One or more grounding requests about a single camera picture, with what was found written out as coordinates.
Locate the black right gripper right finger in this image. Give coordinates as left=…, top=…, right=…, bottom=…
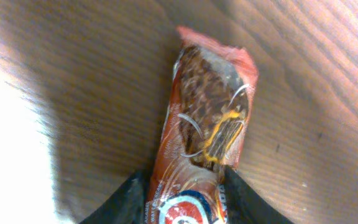
left=223, top=166, right=293, bottom=224

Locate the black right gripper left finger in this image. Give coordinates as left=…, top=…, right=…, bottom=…
left=80, top=170, right=150, bottom=224

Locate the red Top chocolate bar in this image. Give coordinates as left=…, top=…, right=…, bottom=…
left=144, top=26, right=259, bottom=224

